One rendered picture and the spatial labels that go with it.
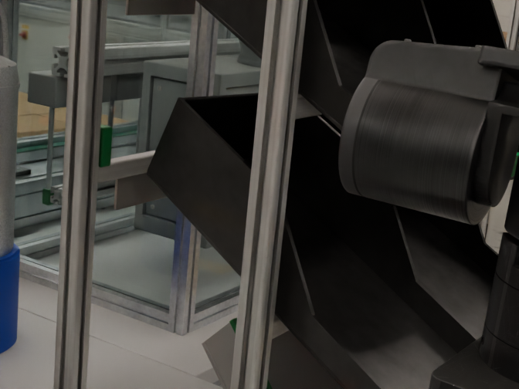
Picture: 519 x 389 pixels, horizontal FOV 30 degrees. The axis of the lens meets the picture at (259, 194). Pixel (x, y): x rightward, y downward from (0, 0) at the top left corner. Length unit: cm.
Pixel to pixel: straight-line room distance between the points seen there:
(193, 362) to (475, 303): 74
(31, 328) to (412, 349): 97
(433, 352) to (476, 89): 37
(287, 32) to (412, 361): 26
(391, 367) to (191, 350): 87
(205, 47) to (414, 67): 108
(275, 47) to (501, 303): 29
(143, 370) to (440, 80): 112
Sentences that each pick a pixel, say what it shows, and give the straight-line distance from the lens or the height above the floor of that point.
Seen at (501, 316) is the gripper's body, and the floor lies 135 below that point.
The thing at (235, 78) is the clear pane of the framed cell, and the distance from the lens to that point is 159.
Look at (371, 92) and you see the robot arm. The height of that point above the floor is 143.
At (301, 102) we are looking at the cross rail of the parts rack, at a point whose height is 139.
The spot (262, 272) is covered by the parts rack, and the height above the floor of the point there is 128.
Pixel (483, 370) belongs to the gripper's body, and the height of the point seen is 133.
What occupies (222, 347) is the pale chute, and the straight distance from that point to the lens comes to 75.
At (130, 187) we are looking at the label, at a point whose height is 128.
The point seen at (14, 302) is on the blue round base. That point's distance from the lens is 151.
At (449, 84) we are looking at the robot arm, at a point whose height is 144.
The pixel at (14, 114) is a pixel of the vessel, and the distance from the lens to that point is 144.
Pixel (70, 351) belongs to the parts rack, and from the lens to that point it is 79.
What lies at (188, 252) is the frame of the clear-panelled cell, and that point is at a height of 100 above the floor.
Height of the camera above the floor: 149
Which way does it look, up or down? 14 degrees down
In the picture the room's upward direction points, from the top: 6 degrees clockwise
